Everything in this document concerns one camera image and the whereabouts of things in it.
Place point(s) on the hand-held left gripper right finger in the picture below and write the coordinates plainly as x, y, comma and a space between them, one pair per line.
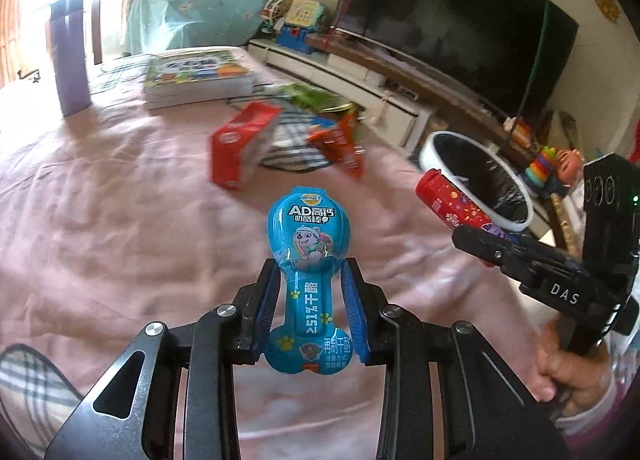
356, 310

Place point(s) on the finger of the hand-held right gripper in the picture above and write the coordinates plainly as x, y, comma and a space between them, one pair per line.
480, 245

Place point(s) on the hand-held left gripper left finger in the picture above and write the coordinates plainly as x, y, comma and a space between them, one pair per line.
269, 305

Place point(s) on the red drink can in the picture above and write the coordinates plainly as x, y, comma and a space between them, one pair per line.
450, 200

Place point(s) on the blue cheese stick wrapper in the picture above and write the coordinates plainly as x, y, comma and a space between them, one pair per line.
307, 240

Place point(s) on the white bin with black bag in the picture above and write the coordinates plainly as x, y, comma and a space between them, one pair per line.
480, 164

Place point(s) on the person's right hand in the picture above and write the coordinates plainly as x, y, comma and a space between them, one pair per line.
565, 375

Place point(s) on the small doll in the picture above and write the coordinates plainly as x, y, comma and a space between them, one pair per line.
567, 169

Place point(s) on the red yellow toy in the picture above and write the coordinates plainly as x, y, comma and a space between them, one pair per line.
517, 132

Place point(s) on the pink printed tablecloth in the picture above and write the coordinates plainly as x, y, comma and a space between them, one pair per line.
125, 240

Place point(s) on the red milk carton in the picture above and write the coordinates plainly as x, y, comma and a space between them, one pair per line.
240, 139

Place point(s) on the orange snack packet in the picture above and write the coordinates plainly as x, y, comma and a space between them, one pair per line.
340, 139

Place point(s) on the white television cabinet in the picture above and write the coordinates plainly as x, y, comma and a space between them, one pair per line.
350, 84

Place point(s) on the green snack packet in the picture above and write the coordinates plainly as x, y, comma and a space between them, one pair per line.
315, 97

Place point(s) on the black flat television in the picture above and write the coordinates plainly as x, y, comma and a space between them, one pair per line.
450, 14

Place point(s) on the red paper-cut emblem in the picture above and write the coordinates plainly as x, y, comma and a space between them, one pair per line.
607, 3

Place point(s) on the green cover picture book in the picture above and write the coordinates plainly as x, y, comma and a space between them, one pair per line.
195, 67

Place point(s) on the yellow blue toy register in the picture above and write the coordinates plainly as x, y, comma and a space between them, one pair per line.
302, 19

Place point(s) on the white mesh toy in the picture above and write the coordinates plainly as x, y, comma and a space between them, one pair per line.
276, 10

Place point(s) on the teal dust cover cloth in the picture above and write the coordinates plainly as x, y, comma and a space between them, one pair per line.
200, 9

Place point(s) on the wooden sliding door frame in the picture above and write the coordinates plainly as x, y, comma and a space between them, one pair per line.
97, 29

